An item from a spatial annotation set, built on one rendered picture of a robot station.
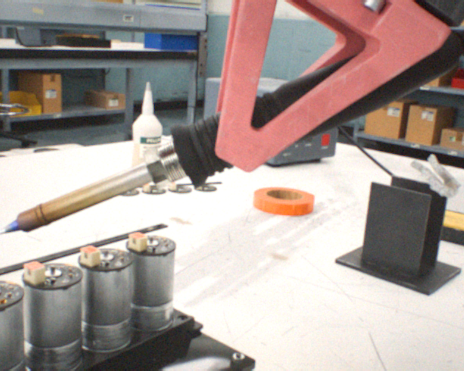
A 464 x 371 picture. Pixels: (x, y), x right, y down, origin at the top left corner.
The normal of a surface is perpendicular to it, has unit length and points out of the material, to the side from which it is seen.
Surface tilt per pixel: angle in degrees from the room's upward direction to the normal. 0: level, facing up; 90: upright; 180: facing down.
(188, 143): 48
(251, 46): 109
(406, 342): 0
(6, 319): 90
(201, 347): 0
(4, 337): 90
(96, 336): 90
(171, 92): 90
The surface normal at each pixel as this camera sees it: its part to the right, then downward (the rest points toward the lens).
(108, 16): 0.74, 0.22
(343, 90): -0.11, 0.55
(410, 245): -0.65, 0.16
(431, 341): 0.07, -0.96
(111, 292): 0.45, 0.26
